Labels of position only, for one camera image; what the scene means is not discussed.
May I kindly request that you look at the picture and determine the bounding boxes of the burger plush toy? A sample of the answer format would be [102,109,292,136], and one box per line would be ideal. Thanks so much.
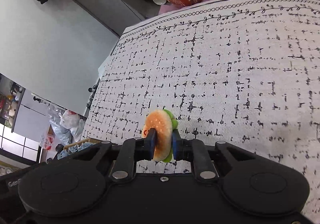
[142,109,178,162]

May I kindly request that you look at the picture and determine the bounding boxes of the blue fluffy plush toy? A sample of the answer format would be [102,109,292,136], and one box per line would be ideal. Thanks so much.
[57,143,94,160]

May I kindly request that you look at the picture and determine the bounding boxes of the brown cardboard box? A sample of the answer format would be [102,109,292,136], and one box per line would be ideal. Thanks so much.
[63,138,101,150]

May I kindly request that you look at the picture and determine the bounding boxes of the grey plastic bag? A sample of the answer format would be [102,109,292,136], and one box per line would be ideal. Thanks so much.
[47,104,72,145]

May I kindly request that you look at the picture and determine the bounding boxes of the white plastic bag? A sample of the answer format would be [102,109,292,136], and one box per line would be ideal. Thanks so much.
[59,110,85,142]

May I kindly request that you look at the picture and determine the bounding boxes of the white black patterned blanket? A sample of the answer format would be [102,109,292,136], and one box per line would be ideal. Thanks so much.
[83,0,319,223]

